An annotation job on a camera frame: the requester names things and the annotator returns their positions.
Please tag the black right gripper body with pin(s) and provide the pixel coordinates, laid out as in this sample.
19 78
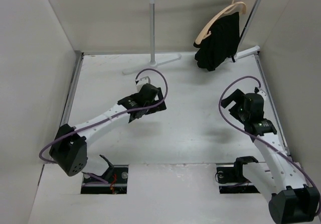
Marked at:
237 110

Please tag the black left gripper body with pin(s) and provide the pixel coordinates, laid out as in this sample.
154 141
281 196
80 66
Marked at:
155 109

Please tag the black trousers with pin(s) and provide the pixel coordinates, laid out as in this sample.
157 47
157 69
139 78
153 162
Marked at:
222 43

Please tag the beige wooden clothes hanger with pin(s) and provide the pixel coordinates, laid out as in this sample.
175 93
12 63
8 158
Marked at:
240 7

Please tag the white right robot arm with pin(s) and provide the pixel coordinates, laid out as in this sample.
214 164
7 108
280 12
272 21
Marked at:
289 198

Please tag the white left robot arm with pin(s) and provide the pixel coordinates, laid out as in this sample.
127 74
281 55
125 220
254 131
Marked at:
71 144

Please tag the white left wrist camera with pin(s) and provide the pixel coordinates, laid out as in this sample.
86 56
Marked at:
142 81

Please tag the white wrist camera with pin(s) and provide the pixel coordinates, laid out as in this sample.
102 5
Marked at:
142 81
260 92

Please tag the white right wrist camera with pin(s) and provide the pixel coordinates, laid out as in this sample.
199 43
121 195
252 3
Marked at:
260 92

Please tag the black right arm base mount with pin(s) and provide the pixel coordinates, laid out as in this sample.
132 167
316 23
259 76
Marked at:
231 183

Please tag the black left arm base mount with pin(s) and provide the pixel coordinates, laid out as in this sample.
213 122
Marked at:
113 181

